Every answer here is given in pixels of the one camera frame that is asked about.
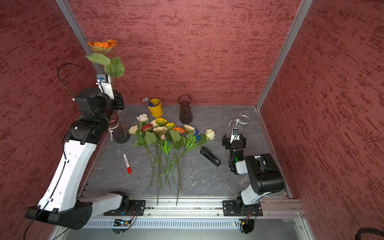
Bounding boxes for white rose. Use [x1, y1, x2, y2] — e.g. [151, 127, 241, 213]
[137, 114, 149, 123]
[151, 119, 158, 127]

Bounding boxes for white rose top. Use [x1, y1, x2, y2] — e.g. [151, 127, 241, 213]
[137, 114, 149, 123]

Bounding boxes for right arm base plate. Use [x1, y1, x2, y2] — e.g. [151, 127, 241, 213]
[222, 200, 263, 217]

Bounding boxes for black stapler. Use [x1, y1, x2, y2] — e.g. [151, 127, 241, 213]
[200, 147, 221, 167]

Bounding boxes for middle dark ribbed vase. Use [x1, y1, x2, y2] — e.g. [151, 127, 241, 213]
[178, 95, 193, 125]

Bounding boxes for cream rose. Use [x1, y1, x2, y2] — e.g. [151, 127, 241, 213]
[154, 128, 216, 184]
[129, 125, 139, 135]

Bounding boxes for pens in cup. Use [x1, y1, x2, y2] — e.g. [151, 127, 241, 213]
[143, 97, 156, 108]

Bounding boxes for orange gerbera flower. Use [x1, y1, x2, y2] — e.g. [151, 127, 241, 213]
[85, 40, 125, 88]

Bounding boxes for red white marker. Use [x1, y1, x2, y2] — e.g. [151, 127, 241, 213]
[123, 154, 132, 174]

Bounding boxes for cream gerbera flower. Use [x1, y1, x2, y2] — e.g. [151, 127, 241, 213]
[153, 126, 168, 136]

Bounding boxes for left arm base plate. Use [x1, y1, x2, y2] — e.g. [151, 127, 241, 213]
[103, 200, 146, 217]

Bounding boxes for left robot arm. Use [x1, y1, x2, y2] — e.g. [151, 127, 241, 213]
[25, 88, 130, 230]

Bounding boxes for large yellow sunflower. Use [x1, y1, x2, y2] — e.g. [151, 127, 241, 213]
[155, 118, 168, 127]

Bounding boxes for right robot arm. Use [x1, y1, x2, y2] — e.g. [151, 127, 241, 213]
[222, 129, 286, 215]

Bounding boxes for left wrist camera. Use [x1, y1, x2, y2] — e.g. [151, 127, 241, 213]
[96, 74, 115, 100]

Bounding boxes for yellow pen cup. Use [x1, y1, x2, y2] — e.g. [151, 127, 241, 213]
[149, 99, 163, 118]

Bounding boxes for left dark glass vase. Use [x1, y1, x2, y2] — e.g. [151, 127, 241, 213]
[108, 113, 130, 144]

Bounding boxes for clear glass vase with ribbon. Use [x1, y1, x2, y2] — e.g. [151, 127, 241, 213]
[228, 111, 252, 127]

